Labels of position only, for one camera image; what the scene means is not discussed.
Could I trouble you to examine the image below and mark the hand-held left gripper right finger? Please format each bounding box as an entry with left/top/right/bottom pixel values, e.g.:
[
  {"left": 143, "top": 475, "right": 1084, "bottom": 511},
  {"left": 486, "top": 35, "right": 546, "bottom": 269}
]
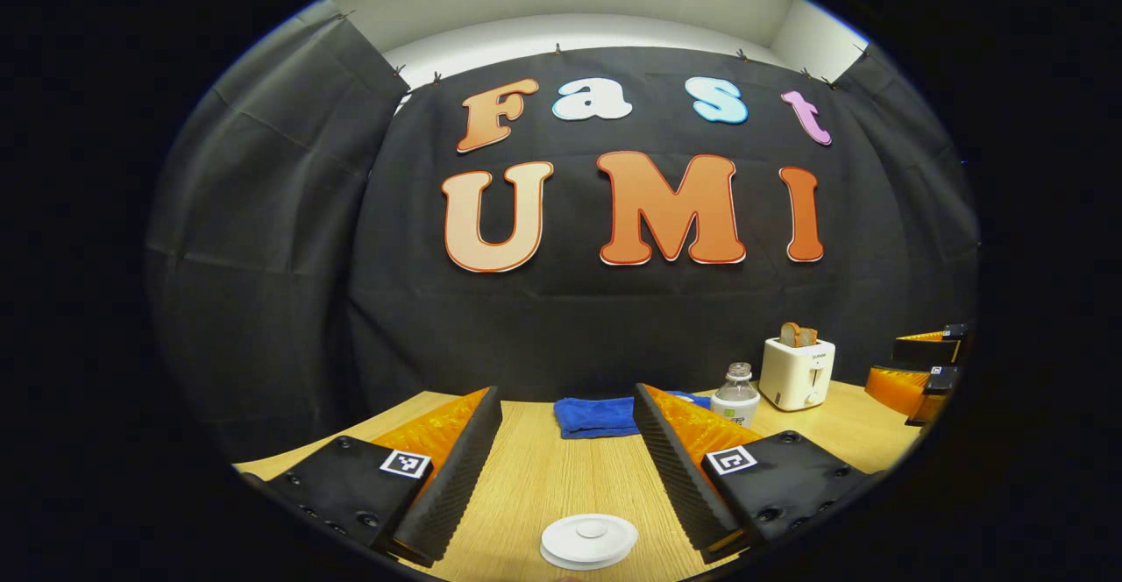
[{"left": 631, "top": 382, "right": 882, "bottom": 565}]

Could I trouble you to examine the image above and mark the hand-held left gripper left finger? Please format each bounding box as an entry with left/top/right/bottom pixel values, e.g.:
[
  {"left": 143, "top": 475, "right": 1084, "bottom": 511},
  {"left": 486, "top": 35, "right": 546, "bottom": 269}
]
[{"left": 237, "top": 385, "right": 504, "bottom": 568}]

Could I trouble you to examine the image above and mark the white teacup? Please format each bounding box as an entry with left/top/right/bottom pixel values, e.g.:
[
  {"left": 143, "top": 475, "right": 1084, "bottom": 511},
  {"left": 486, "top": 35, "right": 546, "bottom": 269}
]
[{"left": 539, "top": 547, "right": 632, "bottom": 572}]

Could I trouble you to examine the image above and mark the clear plastic water bottle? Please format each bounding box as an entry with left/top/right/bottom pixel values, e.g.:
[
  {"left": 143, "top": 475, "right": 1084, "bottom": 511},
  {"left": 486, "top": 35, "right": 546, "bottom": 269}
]
[{"left": 710, "top": 362, "right": 762, "bottom": 429}]

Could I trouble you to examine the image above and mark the white teacup lid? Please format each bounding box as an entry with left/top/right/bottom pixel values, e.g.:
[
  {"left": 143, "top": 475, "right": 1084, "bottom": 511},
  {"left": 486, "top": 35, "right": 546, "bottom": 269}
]
[{"left": 540, "top": 513, "right": 639, "bottom": 565}]

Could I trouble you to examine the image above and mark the white toaster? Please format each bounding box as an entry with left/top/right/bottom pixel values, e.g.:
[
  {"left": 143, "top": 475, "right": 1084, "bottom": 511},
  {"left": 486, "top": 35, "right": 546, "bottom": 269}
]
[{"left": 759, "top": 337, "right": 836, "bottom": 412}]

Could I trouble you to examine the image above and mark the blue folded towel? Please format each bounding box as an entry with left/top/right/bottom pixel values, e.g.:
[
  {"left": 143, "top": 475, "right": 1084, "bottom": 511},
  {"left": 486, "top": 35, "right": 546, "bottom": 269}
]
[{"left": 554, "top": 392, "right": 713, "bottom": 440}]

